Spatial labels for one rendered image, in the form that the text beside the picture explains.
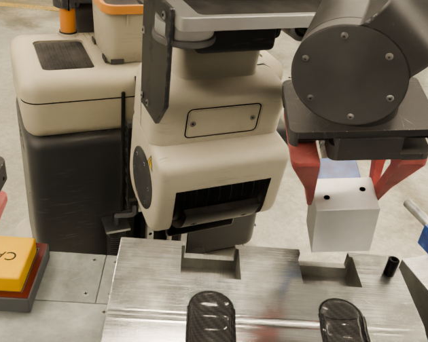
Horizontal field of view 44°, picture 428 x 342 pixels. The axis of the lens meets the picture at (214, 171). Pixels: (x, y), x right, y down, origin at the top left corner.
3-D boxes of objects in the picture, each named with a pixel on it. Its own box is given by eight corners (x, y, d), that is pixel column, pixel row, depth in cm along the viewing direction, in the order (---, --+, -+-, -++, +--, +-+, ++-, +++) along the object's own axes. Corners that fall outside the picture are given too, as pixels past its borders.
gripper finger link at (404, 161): (408, 228, 42) (437, 136, 35) (318, 230, 42) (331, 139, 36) (388, 170, 47) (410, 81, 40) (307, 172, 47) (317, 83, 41)
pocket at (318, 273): (289, 276, 52) (295, 248, 50) (341, 279, 52) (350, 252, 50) (295, 312, 48) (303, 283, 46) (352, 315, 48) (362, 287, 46)
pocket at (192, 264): (179, 269, 51) (182, 240, 49) (233, 273, 51) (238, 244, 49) (177, 305, 47) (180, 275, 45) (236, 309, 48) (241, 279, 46)
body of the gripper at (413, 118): (436, 149, 36) (467, 55, 31) (288, 153, 37) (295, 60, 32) (411, 96, 41) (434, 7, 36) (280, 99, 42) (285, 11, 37)
